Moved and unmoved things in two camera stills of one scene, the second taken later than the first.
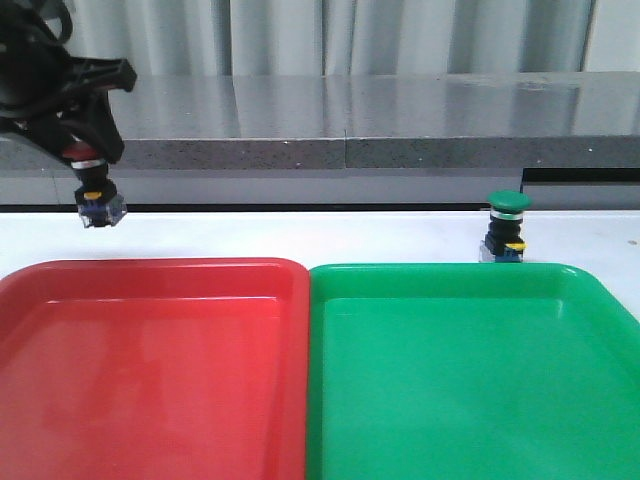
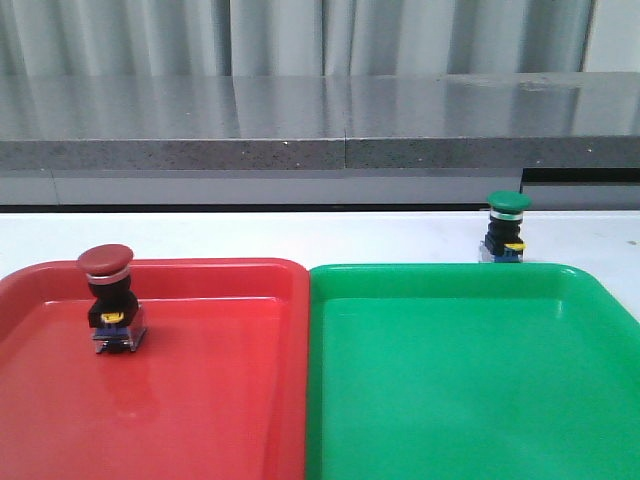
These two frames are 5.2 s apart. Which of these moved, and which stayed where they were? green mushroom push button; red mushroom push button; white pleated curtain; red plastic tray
Moved: red mushroom push button
Stayed: red plastic tray; white pleated curtain; green mushroom push button
